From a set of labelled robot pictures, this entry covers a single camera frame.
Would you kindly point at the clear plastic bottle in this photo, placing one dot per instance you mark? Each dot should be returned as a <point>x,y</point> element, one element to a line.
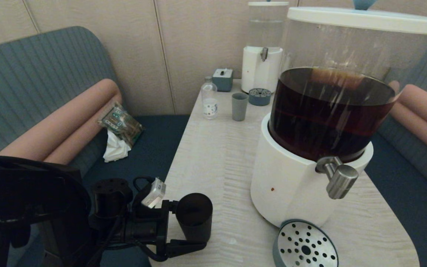
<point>209,101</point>

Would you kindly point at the large tea dispenser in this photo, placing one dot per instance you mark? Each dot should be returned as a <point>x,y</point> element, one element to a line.
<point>287,178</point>

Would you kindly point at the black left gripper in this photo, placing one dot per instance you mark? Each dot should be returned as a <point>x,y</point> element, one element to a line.
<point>148,226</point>

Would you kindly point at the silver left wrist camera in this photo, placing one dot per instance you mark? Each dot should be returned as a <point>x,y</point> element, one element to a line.
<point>154,193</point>

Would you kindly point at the small round drip tray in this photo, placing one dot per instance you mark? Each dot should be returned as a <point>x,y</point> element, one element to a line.
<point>259,98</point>

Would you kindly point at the large white lid blue knob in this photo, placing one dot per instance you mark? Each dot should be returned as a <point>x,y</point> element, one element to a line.
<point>361,20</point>

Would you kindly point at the large metal dispenser tap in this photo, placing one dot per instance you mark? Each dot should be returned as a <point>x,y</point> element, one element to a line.
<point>341,181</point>

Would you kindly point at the small water dispenser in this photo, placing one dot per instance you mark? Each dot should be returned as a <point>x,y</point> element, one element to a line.
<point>258,72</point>

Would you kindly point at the black cup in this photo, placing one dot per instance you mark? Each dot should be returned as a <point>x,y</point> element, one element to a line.
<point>195,218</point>

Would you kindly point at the grey cup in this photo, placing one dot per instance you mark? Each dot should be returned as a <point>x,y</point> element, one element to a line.
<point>239,108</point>

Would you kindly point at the small metal dispenser tap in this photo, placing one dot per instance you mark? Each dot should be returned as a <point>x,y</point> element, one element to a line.
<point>264,54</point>

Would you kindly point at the large round perforated drip tray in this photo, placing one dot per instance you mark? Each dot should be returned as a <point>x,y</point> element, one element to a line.
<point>304,246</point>

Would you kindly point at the small white dispenser lid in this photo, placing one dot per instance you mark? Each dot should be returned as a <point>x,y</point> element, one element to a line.
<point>267,4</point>

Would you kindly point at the white crumpled tissue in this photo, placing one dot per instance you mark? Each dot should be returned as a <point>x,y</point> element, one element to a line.
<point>116,149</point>

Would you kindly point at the blue-grey upholstered sofa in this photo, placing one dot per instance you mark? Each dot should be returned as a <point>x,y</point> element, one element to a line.
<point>413,207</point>
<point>32,74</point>

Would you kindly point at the green snack packet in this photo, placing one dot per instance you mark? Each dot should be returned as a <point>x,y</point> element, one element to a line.
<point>122,123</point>

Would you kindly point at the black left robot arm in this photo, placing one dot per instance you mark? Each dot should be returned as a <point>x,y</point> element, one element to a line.
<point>32,207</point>

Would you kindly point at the blue-grey tissue box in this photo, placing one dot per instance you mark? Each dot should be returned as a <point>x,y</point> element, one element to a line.
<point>222,81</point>

